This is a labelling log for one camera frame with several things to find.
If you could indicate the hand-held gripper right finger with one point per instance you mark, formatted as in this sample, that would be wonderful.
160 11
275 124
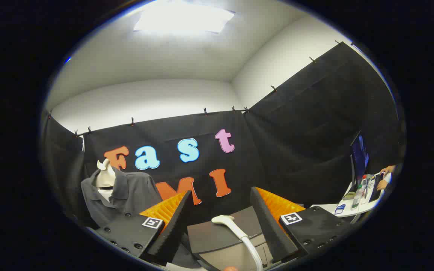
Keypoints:
273 229

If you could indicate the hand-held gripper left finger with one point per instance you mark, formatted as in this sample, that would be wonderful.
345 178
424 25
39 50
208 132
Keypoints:
173 229

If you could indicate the grey button shirt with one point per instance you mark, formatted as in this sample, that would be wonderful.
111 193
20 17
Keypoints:
134 195

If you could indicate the cream garment hanger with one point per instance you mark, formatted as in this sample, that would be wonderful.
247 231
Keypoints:
106 177

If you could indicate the grey drawer cabinet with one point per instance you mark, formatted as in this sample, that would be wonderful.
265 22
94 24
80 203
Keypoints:
217 237

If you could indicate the white side desk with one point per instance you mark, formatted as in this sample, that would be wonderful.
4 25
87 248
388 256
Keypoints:
326 209

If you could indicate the small blue box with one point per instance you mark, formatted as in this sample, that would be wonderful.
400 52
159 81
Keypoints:
340 209

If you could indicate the white inner cloth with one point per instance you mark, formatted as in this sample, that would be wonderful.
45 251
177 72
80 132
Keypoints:
106 194

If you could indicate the black backdrop cloth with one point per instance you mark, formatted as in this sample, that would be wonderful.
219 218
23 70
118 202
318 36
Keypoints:
296 150

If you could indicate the green round bowl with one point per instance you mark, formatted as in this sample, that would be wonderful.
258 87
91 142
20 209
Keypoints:
349 196

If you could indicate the green label plastic bottle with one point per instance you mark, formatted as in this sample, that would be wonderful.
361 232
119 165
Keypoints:
357 199

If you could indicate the red cap plastic bottle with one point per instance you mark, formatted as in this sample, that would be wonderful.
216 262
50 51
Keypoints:
364 186

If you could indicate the black keyboard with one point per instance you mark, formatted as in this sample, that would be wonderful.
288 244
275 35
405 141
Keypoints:
375 192

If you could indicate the computer monitor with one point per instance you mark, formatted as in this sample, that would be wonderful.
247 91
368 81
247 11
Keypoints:
360 158

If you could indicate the row of black clips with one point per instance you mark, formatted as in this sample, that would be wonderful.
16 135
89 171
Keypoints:
132 121

